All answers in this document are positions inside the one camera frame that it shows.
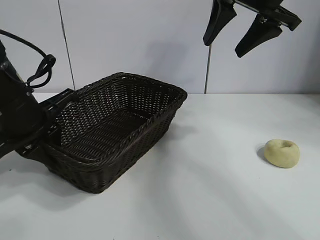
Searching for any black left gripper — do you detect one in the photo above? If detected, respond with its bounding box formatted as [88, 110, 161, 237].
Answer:
[0, 64, 73, 161]

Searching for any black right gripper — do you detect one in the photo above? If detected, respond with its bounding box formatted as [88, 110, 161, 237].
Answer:
[202, 0, 302, 59]

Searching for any dark brown woven basket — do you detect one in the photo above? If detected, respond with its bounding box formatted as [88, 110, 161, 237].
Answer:
[43, 71, 188, 195]

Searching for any pale yellow round pastry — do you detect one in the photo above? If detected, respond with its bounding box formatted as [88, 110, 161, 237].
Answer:
[263, 139, 300, 170]

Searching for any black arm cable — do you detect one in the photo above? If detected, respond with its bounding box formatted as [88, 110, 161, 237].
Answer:
[0, 29, 57, 89]

